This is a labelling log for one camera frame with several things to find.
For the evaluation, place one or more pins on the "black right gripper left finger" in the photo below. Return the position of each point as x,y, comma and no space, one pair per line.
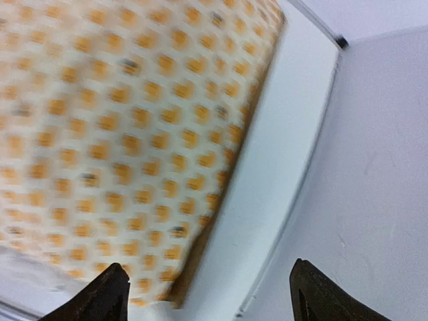
105,298

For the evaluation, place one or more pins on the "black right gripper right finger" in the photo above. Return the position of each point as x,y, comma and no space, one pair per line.
316,297

